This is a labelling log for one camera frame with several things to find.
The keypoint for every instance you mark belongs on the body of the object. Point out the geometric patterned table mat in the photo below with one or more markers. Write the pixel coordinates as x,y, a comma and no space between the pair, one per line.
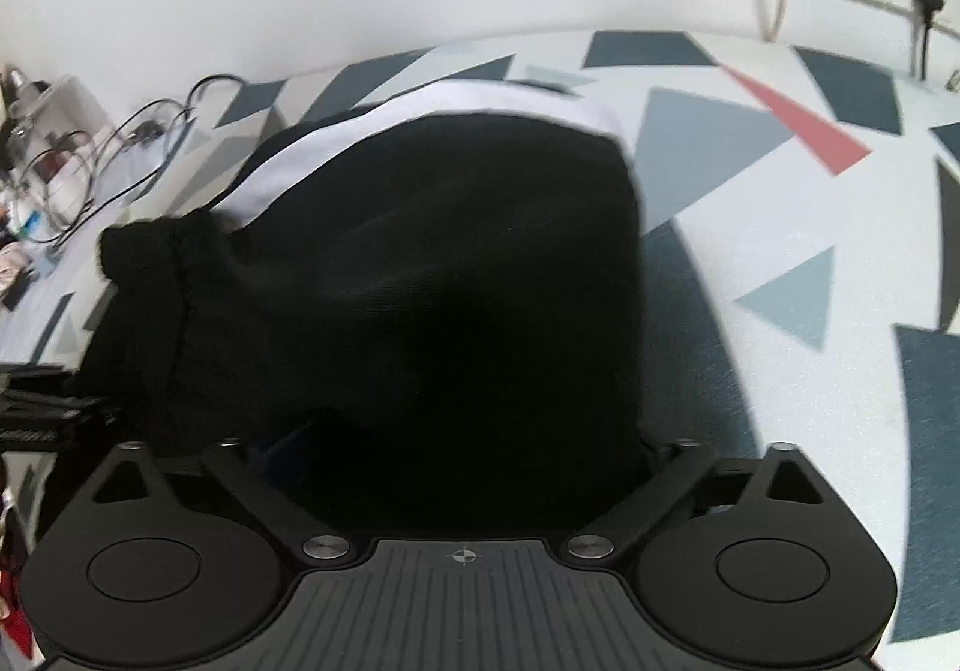
862,229

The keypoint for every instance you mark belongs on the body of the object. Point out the black sweater with white stripe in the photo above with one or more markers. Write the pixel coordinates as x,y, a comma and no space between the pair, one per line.
450,304

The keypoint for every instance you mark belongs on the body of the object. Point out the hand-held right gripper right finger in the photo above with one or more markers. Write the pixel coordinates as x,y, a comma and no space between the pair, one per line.
667,472

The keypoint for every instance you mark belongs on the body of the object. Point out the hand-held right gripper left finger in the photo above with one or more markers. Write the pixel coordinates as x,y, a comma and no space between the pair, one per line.
285,450

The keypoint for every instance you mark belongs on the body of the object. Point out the clear cosmetics case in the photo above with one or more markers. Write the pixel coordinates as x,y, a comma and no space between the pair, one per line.
71,109

